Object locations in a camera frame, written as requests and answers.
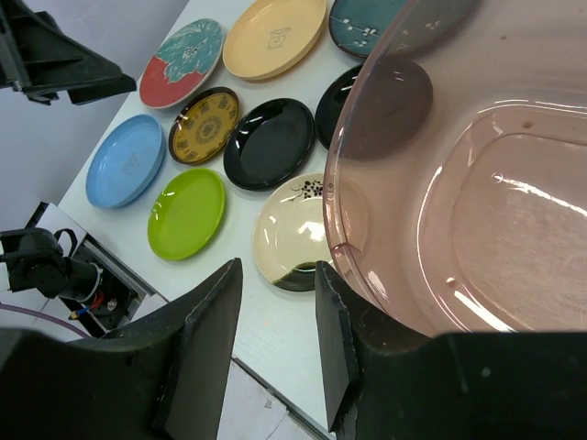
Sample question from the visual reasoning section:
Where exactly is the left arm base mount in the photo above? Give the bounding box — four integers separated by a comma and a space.
61, 239, 144, 337

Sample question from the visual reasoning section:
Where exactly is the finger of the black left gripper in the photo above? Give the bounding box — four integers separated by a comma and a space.
1, 1, 137, 105

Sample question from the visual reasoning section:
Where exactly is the black glossy plate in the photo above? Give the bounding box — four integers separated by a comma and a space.
315, 64, 363, 149
223, 98, 316, 191

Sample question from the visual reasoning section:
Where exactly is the light blue plastic plate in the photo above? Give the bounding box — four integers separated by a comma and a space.
85, 115, 165, 209

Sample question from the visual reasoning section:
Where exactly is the cream plate with floral motif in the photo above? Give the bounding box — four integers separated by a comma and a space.
252, 172, 332, 292

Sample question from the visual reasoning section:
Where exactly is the lime green plate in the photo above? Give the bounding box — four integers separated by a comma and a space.
147, 169, 226, 261

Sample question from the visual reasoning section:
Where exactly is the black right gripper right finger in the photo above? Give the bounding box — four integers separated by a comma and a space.
315, 261, 586, 439

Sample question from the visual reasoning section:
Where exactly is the red and teal floral plate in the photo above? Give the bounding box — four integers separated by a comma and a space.
138, 18, 225, 109

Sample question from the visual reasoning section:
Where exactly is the pale yellow plastic plate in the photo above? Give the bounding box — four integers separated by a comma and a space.
223, 0, 327, 82

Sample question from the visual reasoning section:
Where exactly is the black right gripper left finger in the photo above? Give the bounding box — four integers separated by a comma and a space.
1, 258, 243, 439

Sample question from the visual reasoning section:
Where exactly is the yellow patterned brown-rim plate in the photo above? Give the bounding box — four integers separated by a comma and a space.
168, 86, 240, 166

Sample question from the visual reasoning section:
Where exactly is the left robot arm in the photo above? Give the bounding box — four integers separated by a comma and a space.
1, 1, 137, 303

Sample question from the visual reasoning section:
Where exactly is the pink translucent plastic bin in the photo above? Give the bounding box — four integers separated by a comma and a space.
325, 1, 586, 336

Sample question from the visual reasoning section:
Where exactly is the dark teal ceramic plate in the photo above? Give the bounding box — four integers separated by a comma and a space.
328, 0, 407, 59

